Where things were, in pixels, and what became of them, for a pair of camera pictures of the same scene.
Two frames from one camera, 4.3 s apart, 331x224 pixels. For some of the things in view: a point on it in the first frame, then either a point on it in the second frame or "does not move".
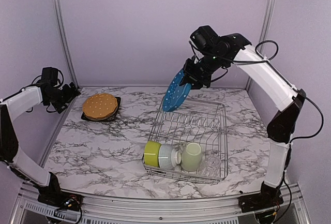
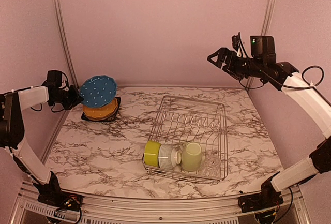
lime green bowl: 151,153 does not move
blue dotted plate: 176,94 → 97,90
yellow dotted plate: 100,105 does not move
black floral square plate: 84,117 does not move
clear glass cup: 211,166 does not move
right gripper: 189,75 → 224,51
